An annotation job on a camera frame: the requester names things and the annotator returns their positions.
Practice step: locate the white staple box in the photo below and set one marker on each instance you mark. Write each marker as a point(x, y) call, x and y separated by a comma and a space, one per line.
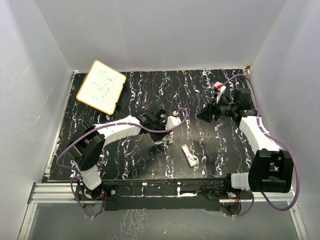
point(191, 159)

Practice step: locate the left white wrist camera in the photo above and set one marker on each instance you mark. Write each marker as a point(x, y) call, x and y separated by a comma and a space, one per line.
point(173, 121)

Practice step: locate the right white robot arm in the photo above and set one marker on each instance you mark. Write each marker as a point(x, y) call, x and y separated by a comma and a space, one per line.
point(271, 170)

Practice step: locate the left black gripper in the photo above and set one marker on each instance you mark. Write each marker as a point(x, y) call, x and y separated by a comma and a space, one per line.
point(159, 137)

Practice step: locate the small whiteboard with wooden frame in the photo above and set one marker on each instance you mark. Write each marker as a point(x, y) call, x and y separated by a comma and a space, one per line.
point(102, 88)

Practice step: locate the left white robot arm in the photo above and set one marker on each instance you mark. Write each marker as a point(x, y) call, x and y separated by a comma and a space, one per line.
point(86, 152)

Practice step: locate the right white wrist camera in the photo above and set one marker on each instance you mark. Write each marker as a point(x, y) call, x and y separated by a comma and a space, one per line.
point(218, 90)

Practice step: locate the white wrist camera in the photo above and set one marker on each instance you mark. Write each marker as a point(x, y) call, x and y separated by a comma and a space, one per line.
point(218, 90)
point(173, 121)

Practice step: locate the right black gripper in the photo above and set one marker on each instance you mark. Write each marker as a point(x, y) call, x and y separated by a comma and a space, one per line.
point(206, 114)

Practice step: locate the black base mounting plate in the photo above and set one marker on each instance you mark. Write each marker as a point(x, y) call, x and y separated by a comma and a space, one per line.
point(157, 194)

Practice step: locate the aluminium frame rail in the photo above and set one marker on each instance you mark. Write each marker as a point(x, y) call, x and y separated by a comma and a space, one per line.
point(44, 193)

